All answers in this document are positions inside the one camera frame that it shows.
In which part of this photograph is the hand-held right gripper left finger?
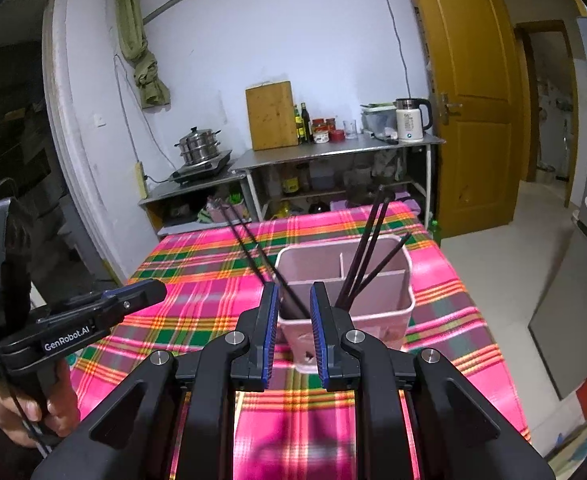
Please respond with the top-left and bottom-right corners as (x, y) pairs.
(30, 281), (278, 480)

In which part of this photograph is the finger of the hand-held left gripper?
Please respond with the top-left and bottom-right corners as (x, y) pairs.
(98, 280), (168, 331)

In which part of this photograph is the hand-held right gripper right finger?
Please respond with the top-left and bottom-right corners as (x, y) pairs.
(309, 281), (554, 480)

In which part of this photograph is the pink plastic utensil holder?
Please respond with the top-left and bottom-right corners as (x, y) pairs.
(274, 234), (417, 375)

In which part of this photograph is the thin metal chopstick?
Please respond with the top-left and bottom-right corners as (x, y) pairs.
(220, 202), (310, 320)

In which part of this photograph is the person's left hand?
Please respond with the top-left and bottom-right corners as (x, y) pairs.
(0, 360), (81, 448)

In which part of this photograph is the pink green plaid tablecloth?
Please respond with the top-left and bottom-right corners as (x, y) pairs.
(68, 200), (531, 480)

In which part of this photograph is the small metal shelf table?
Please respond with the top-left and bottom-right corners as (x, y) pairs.
(138, 172), (254, 238)

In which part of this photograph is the pink plastic bag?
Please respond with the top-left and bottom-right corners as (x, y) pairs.
(203, 200), (249, 223)

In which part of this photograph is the black induction cooker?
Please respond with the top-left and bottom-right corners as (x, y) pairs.
(170, 150), (234, 186)

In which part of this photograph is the steel steamer pot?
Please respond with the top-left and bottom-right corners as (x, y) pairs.
(176, 127), (222, 166)

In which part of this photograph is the large metal shelf table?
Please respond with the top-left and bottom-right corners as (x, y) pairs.
(230, 132), (447, 231)

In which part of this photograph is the wooden cutting board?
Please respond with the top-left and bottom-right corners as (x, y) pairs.
(246, 80), (299, 152)

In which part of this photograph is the clear plastic storage box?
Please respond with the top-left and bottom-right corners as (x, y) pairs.
(361, 102), (398, 133)

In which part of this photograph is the white electric kettle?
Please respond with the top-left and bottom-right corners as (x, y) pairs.
(395, 97), (433, 142)

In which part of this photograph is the green hanging cloth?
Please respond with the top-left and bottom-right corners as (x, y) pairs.
(116, 0), (171, 110)

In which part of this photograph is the yellow wooden door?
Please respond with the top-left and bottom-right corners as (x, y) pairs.
(403, 0), (534, 238)

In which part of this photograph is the white door frame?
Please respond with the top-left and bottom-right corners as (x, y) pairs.
(0, 0), (139, 286)

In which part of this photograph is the black wall cable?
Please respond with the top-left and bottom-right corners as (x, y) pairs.
(113, 55), (146, 166)
(372, 0), (415, 101)

